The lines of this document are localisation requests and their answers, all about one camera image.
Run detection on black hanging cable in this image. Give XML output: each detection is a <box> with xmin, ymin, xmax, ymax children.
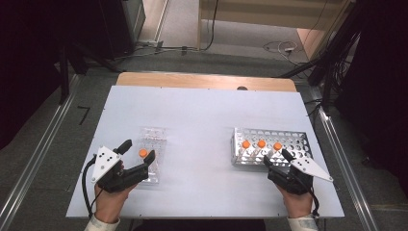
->
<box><xmin>201</xmin><ymin>0</ymin><xmax>220</xmax><ymax>52</ymax></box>

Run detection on black metal stand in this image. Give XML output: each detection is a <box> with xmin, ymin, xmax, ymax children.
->
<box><xmin>58</xmin><ymin>41</ymin><xmax>121</xmax><ymax>106</ymax></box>

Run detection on bundle of black cables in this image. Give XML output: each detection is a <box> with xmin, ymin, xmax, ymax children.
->
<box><xmin>272</xmin><ymin>30</ymin><xmax>362</xmax><ymax>109</ymax></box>

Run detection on perforated metal tube rack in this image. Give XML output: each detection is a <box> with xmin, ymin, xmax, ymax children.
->
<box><xmin>230</xmin><ymin>127</ymin><xmax>314</xmax><ymax>168</ymax></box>

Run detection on white floor cable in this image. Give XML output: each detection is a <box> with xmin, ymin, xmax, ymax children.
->
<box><xmin>263</xmin><ymin>39</ymin><xmax>300</xmax><ymax>58</ymax></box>

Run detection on grey power strip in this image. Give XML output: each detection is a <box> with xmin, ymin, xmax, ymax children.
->
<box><xmin>136</xmin><ymin>39</ymin><xmax>166</xmax><ymax>50</ymax></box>

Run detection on aluminium floor rail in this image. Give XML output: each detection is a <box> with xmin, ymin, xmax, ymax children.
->
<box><xmin>308</xmin><ymin>86</ymin><xmax>380</xmax><ymax>231</ymax></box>
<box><xmin>0</xmin><ymin>74</ymin><xmax>82</xmax><ymax>231</ymax></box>

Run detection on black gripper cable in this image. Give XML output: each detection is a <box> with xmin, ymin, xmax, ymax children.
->
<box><xmin>308</xmin><ymin>188</ymin><xmax>321</xmax><ymax>218</ymax></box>
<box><xmin>81</xmin><ymin>154</ymin><xmax>105</xmax><ymax>219</ymax></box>

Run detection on clear acrylic tube rack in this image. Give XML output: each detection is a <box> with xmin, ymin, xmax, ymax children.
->
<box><xmin>138</xmin><ymin>126</ymin><xmax>167</xmax><ymax>186</ymax></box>

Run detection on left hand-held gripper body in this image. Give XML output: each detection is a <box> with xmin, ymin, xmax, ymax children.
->
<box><xmin>90</xmin><ymin>145</ymin><xmax>150</xmax><ymax>194</ymax></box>

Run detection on dark curtain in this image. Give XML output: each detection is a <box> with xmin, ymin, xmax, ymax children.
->
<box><xmin>0</xmin><ymin>0</ymin><xmax>65</xmax><ymax>150</ymax></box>
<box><xmin>333</xmin><ymin>0</ymin><xmax>408</xmax><ymax>187</ymax></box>

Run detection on black cabinet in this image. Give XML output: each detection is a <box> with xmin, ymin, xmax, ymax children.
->
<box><xmin>97</xmin><ymin>0</ymin><xmax>146</xmax><ymax>61</ymax></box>

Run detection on light wooden furniture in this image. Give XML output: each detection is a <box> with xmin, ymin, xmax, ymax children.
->
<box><xmin>196</xmin><ymin>0</ymin><xmax>357</xmax><ymax>62</ymax></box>

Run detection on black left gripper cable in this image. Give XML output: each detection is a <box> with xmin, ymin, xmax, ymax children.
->
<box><xmin>81</xmin><ymin>154</ymin><xmax>105</xmax><ymax>219</ymax></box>

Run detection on person's right hand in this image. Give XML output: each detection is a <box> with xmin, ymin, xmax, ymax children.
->
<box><xmin>276</xmin><ymin>184</ymin><xmax>315</xmax><ymax>219</ymax></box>

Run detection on orange-capped clear test tube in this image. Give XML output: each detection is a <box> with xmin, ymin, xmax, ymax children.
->
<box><xmin>251</xmin><ymin>140</ymin><xmax>268</xmax><ymax>160</ymax></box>
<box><xmin>138</xmin><ymin>148</ymin><xmax>155</xmax><ymax>172</ymax></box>
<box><xmin>268</xmin><ymin>141</ymin><xmax>284</xmax><ymax>159</ymax></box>
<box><xmin>239</xmin><ymin>140</ymin><xmax>252</xmax><ymax>161</ymax></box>

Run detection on person's left hand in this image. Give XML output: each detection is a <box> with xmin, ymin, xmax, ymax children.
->
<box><xmin>93</xmin><ymin>160</ymin><xmax>140</xmax><ymax>224</ymax></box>

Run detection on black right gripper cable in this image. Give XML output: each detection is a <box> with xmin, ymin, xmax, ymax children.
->
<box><xmin>308</xmin><ymin>188</ymin><xmax>321</xmax><ymax>218</ymax></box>

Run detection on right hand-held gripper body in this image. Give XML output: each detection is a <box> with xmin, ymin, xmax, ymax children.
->
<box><xmin>267</xmin><ymin>156</ymin><xmax>335</xmax><ymax>196</ymax></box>

